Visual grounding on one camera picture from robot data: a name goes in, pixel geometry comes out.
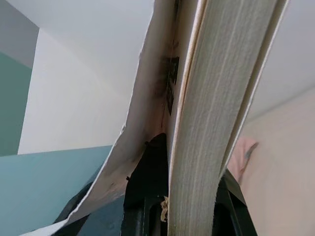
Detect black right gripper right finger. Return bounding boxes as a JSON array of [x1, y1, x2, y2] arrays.
[[212, 169, 257, 236]]

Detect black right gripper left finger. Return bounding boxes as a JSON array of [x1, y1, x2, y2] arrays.
[[122, 132, 171, 236]]

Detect blue padded bed frame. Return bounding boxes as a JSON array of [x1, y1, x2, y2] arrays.
[[0, 145, 125, 236]]

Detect pink pillow with orange dots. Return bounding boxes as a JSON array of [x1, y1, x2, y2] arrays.
[[227, 136, 259, 184]]

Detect mattress with cream sheet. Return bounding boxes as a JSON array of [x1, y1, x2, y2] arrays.
[[226, 89, 315, 236]]

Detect paperback book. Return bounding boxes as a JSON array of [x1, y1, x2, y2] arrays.
[[22, 0, 291, 236]]

